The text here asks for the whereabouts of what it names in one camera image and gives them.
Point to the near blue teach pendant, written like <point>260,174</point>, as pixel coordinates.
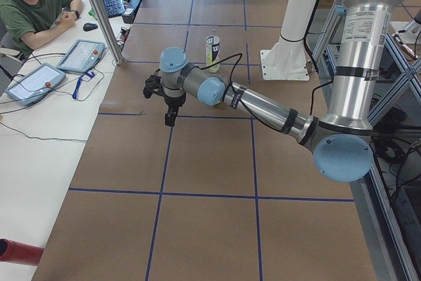
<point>36,85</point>

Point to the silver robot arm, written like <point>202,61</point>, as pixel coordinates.
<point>339,141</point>

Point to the far blue teach pendant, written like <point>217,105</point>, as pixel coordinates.
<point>82,56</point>

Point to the black computer mouse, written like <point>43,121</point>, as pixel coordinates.
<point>88,26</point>

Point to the clear tennis ball can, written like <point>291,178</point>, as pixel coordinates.
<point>212,48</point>

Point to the white camera stand pillar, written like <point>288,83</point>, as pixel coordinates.
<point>286,60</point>

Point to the blue teach pendant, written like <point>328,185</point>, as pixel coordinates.
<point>82,56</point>
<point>36,85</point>

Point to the black keyboard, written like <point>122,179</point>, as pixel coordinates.
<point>113,8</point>

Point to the red fire extinguisher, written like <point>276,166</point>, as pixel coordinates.
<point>20,253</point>

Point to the person in green shirt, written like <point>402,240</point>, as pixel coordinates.
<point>33,24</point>

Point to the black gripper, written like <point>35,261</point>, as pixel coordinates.
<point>173,101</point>

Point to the blue lanyard badge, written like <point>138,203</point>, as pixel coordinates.
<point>87,76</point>

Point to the aluminium frame post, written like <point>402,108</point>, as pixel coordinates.
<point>106,28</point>

